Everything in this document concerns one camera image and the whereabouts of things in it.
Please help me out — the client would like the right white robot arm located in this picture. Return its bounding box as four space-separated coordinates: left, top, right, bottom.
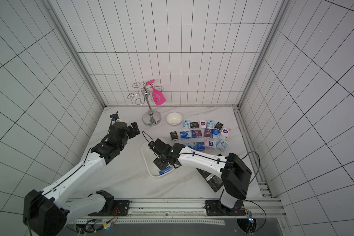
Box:
148 139 252 215

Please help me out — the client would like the pink white tissue pack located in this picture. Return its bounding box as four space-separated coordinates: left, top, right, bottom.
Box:
220 127 231 138

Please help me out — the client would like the small black tissue pack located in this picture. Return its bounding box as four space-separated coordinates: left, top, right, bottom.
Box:
190 122 200 129

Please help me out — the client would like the blue orange pack second row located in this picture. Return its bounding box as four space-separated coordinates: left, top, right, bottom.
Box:
193 142 205 151

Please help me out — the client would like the blue red tissue pack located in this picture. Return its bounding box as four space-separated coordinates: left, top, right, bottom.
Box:
191 129 202 138

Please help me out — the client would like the black Face tissue pack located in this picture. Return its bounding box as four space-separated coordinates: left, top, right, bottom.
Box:
214 122 223 130

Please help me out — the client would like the blue orange tissue pack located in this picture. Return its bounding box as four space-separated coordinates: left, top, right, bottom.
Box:
203 128 212 139

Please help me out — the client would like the light blue tissue pack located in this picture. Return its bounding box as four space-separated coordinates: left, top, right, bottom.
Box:
183 120 191 130

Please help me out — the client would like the black packaged item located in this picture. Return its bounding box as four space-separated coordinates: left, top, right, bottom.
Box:
197 169 224 192

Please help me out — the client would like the blue white tissue pack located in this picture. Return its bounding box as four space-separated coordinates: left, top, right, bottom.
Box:
180 130 192 140

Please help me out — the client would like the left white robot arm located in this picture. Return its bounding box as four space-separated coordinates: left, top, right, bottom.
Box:
23 121 140 236

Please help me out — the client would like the pink Tempo side pack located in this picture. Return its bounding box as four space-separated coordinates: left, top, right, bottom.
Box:
199 120 207 129

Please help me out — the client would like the chrome hook stand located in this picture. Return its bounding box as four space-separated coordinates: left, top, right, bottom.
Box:
127 82 164 126

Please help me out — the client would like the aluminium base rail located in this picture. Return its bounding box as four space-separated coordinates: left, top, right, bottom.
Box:
67 198 287 225

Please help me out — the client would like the white ceramic bowl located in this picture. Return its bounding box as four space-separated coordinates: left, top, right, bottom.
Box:
166 112 183 125

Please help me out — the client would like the white storage box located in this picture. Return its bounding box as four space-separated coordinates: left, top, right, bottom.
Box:
141 142 174 179

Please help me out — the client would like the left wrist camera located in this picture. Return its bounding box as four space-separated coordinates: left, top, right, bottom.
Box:
110 113 120 122

